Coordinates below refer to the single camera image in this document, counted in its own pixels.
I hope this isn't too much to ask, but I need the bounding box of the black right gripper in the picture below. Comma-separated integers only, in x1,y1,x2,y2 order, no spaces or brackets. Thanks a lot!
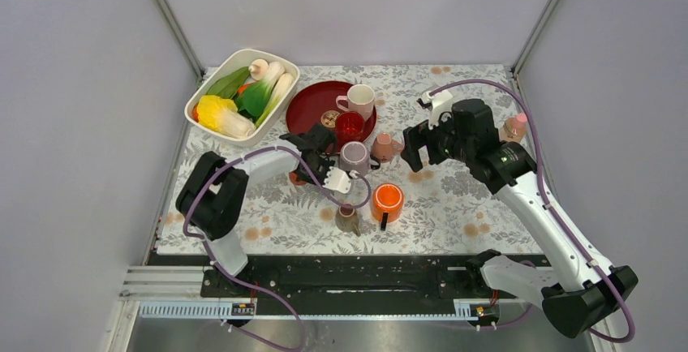
399,105,474,172

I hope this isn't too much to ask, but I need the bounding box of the small orange cup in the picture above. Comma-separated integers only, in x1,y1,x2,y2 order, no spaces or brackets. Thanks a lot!
288,171,307,187

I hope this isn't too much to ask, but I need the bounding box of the lilac mug black handle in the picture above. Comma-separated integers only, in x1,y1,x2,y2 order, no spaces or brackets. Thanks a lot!
338,141,381,176

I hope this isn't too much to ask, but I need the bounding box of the red glossy mug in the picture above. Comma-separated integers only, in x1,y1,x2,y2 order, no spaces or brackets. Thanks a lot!
335,112,366,145

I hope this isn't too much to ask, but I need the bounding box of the round red lacquer tray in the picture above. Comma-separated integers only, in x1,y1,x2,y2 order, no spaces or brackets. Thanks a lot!
286,80,377,154

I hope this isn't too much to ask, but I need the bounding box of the pale pink white mug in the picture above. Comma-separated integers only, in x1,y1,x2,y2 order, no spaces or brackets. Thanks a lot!
335,84,375,121

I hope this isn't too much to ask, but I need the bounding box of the orange mug black handle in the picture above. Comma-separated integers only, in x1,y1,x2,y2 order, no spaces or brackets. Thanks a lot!
371,182,405,231

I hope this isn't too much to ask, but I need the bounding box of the brown small mug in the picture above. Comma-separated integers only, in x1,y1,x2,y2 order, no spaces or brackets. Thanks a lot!
335,204,361,237

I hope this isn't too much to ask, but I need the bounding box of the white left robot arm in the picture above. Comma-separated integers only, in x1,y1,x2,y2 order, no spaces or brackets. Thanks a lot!
175,124,351,296

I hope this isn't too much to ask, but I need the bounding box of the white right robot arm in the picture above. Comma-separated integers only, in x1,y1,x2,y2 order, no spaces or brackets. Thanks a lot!
401,98,639,338

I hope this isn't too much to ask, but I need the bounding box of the salmon pink patterned mug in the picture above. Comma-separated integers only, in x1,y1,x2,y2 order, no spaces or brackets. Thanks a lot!
371,132,404,163

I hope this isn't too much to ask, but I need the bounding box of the white green leek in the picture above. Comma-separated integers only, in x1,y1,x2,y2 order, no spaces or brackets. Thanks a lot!
255,73,295,127

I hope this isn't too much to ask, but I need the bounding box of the green bok choy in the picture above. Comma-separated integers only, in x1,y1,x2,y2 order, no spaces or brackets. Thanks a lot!
235,62,285,118

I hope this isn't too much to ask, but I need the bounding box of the beige mushroom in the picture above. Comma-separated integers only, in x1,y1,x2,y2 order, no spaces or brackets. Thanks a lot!
248,58,269,81

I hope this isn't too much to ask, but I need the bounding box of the pink capped bottle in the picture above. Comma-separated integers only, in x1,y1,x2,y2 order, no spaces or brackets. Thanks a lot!
498,113,529,143

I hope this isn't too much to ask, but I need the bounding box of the yellow napa cabbage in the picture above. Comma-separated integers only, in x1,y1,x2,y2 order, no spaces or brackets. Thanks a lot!
196,95,256,139

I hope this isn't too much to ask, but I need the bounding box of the dark green leaf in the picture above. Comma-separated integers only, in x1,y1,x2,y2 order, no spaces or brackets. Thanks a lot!
206,67,250,99

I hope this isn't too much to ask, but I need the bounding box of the white rectangular vegetable tray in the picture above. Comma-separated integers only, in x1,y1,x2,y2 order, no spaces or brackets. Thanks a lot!
184,49,300,147

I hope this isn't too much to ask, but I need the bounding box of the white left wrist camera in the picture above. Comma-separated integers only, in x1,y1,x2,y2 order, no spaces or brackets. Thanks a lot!
323,167,352,194

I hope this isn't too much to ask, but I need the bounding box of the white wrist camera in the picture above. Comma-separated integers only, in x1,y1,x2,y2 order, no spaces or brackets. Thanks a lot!
417,89,454,130
323,167,352,194

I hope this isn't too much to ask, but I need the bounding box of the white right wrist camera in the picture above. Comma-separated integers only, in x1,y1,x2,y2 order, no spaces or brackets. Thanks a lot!
417,89,454,130

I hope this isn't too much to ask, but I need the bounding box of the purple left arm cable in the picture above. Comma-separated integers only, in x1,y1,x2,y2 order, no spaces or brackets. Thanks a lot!
181,145,373,352

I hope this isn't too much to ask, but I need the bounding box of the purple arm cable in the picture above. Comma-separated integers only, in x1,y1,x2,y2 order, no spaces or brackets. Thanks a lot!
181,145,373,352
424,78,636,344

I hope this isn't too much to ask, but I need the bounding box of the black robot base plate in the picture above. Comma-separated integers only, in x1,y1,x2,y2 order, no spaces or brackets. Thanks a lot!
200,247,553,317

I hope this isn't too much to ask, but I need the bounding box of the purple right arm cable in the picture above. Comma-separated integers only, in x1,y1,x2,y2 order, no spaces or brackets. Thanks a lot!
424,78,636,344

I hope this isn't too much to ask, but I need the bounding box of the white slotted cable duct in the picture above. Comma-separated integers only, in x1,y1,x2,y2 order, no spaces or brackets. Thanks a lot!
138,299,501,323

